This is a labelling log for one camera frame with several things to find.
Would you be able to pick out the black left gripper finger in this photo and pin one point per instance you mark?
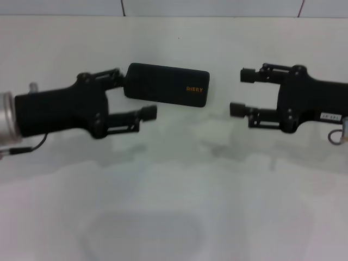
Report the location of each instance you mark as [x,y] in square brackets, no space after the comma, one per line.
[148,112]

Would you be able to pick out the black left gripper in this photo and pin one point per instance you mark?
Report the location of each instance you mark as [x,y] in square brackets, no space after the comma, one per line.
[59,108]

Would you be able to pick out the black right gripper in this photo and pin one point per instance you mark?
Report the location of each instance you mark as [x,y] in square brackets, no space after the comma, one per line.
[312,100]

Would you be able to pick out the black glasses case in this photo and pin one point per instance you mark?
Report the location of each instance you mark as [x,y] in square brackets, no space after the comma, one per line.
[163,84]

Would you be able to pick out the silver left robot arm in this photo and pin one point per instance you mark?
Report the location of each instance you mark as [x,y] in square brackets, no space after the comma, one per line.
[6,122]

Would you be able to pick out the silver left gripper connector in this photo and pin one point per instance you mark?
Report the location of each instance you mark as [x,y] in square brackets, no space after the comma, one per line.
[33,87]

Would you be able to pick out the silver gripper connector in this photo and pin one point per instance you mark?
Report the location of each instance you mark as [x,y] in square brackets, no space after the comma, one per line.
[33,87]
[344,133]

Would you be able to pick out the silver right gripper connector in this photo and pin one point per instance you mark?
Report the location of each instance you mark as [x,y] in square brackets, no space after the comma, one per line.
[344,133]

